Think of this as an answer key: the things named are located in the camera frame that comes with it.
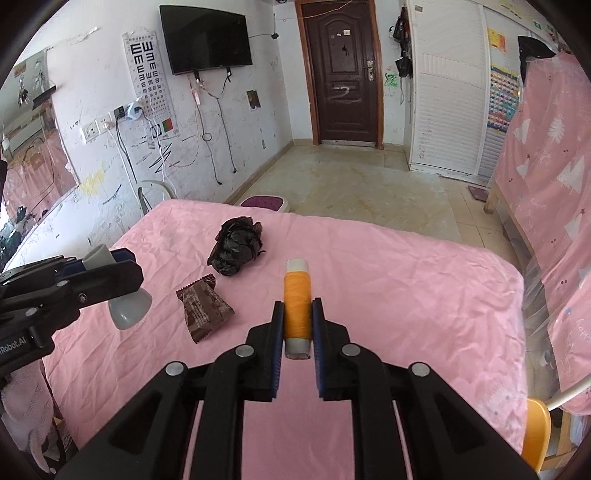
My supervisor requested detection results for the eye chart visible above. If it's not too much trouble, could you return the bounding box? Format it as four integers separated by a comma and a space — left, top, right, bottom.
122, 30, 179, 140

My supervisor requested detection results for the wooden bed frame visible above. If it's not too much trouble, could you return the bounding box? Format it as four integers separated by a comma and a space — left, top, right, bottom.
483, 178, 504, 216

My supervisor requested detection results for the orange thread spool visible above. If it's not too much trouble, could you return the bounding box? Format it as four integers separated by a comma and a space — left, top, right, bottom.
283, 258, 315, 361

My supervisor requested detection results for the black hanging cable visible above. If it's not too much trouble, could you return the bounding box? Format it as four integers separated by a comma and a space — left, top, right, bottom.
198, 69, 239, 186

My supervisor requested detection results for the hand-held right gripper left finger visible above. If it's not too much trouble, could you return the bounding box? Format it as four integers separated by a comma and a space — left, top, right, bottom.
54, 300, 284, 480

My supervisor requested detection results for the black television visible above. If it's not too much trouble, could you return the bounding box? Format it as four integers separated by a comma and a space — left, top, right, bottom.
159, 4, 254, 76

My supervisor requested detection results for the wall mirror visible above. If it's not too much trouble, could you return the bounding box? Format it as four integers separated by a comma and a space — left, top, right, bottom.
0, 46, 80, 273

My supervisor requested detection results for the black cloth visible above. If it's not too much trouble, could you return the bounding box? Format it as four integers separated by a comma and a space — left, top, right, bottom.
517, 36, 558, 86

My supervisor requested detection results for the white metal frame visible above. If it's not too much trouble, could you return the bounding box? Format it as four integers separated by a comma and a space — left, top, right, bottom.
549, 376, 589, 412

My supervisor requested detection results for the crumpled black plastic bag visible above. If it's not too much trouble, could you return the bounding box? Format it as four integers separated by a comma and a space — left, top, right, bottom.
208, 216, 266, 278

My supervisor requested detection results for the orange chair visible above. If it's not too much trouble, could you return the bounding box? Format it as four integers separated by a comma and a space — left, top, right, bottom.
522, 398, 553, 472

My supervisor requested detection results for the pink lace cloth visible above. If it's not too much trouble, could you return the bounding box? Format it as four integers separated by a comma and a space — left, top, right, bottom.
0, 367, 58, 474

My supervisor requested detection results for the pink bed sheet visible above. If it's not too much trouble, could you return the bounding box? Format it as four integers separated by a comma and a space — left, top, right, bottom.
41, 198, 529, 480

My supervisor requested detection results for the black hanging bag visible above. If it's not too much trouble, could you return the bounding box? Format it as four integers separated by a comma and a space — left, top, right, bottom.
389, 7, 413, 78

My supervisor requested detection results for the grey plastic cone spool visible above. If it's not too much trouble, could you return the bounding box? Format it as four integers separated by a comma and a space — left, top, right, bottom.
81, 244, 153, 330

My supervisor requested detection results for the white louvred wardrobe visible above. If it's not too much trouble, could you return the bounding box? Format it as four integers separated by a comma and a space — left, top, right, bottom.
406, 0, 527, 182

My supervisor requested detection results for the colourful wall chart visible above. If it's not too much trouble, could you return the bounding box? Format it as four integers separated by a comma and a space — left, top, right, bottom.
487, 65, 521, 136

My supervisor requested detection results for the brown snack wrapper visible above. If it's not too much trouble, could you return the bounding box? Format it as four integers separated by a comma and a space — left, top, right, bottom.
177, 274, 235, 344

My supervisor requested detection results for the dark brown door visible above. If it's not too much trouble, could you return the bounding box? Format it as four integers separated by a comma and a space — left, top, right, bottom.
298, 0, 385, 149

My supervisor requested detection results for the white plastic chair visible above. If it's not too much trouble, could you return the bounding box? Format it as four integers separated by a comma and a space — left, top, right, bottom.
136, 180, 177, 216

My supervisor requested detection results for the pink printed curtain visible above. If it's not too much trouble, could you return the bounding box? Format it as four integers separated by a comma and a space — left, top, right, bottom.
494, 48, 591, 416

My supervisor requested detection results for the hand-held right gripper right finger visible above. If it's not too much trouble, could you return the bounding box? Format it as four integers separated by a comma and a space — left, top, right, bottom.
311, 298, 539, 480

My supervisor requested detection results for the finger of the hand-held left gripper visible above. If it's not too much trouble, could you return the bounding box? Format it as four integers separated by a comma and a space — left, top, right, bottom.
0, 248, 136, 298
0, 259, 145, 344

